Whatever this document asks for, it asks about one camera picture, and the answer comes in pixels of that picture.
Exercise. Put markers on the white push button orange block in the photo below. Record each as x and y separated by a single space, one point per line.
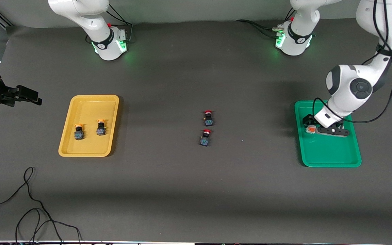
311 129

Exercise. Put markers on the yellow push button green mark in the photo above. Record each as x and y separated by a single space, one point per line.
79 133

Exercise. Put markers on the yellow push button red mark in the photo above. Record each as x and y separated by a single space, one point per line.
101 128

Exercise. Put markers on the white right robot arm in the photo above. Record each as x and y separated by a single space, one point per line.
80 10

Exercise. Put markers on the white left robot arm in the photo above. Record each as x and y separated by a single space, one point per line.
349 88

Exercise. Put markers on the green plastic tray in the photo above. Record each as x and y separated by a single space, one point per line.
328 153

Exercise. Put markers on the yellow plastic tray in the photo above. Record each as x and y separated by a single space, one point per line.
90 112

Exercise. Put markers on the red mushroom push button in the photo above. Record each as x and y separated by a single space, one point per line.
208 119
205 139

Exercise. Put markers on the aluminium frame rail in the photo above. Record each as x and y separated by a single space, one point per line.
3 20

